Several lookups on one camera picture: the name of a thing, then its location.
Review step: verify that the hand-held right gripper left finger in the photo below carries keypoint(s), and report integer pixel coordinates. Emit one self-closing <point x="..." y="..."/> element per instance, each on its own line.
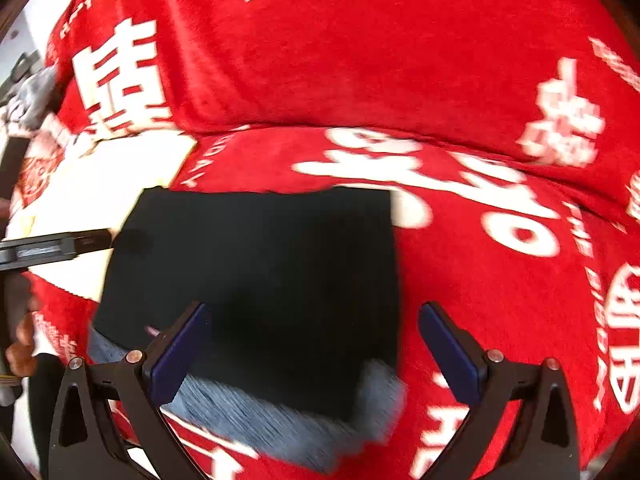
<point x="180" y="355"/>

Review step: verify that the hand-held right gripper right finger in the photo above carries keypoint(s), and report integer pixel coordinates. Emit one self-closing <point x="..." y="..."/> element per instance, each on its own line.
<point x="450" y="355"/>

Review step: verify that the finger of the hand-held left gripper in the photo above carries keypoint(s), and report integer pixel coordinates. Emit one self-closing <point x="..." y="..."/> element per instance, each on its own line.
<point x="90" y="241"/>

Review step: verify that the black pants with grey waistband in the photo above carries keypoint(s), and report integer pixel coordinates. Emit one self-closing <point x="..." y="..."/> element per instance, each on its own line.
<point x="260" y="270"/>

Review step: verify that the person's left hand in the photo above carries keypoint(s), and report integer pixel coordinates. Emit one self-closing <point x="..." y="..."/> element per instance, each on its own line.
<point x="21" y="350"/>

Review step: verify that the white cloth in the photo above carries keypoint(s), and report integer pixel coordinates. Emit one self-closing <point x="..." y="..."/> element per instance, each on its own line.
<point x="100" y="195"/>

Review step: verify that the grey cloth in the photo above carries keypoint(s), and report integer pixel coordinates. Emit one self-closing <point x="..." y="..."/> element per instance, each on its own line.
<point x="35" y="97"/>

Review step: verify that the red printed blanket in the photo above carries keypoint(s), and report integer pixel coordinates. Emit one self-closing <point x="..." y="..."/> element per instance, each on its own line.
<point x="350" y="60"/>

